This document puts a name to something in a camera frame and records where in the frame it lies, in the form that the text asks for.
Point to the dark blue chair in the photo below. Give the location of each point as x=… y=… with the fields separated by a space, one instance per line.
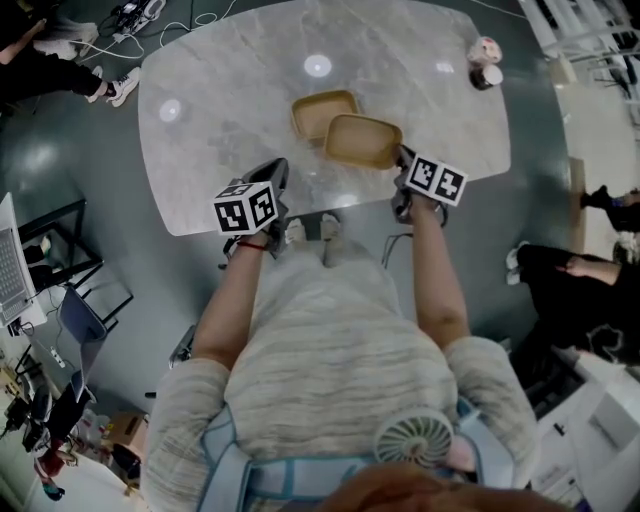
x=82 y=325

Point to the white metal shelving rack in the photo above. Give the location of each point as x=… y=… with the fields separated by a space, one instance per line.
x=555 y=30

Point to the brown cardboard box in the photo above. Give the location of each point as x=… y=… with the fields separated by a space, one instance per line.
x=127 y=425

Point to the white power strip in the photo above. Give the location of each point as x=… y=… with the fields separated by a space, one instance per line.
x=57 y=356

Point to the person's left beige shoe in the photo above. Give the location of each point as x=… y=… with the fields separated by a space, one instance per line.
x=296 y=231

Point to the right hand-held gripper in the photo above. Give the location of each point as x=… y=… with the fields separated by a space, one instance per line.
x=435 y=182

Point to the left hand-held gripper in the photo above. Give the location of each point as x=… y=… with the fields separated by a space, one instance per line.
x=245 y=210

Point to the person's right beige shoe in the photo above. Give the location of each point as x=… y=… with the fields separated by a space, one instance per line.
x=331 y=226

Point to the person's grey knit outfit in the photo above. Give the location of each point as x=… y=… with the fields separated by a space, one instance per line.
x=330 y=360

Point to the person's right forearm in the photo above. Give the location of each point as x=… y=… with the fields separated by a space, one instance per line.
x=437 y=270

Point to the dark cup with white lid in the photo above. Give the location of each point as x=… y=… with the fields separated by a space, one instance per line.
x=486 y=76

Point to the pile of white boxes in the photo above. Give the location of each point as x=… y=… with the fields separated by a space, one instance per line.
x=600 y=415

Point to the grey marble table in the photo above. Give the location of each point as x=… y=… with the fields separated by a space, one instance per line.
x=225 y=100

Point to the white perforated appliance box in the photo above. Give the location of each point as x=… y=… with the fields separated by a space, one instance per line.
x=12 y=275

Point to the person's left forearm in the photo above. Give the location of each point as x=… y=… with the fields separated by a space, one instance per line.
x=227 y=310

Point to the white neck fan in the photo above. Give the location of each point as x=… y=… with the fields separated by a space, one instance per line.
x=414 y=439

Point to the person's beige shoe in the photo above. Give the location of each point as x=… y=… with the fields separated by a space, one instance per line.
x=331 y=226
x=296 y=231

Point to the grey metal stand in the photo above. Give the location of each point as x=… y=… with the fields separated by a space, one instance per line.
x=182 y=347

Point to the pink patterned cup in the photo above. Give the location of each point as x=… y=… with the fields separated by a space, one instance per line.
x=485 y=50

